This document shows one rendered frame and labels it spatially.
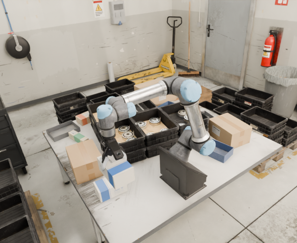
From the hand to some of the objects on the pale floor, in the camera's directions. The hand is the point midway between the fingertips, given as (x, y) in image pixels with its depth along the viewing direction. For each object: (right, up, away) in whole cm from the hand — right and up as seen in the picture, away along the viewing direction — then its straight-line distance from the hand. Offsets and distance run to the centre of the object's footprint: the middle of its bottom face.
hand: (115, 166), depth 135 cm
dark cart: (-160, -35, +178) cm, 242 cm away
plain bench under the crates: (+25, -51, +131) cm, 143 cm away
